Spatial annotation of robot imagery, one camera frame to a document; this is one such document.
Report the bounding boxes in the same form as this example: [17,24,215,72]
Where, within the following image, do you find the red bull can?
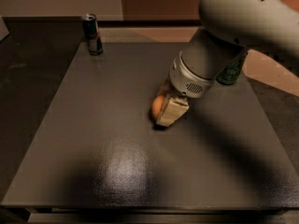
[81,13,103,55]

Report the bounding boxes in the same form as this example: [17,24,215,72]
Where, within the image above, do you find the green soda can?
[217,53,248,86]

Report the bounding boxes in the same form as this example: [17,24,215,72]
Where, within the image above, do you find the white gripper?
[156,51,214,127]

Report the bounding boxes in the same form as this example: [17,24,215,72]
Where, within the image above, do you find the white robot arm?
[151,0,299,127]

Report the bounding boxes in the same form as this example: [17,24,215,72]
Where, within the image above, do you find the orange fruit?
[150,95,164,119]

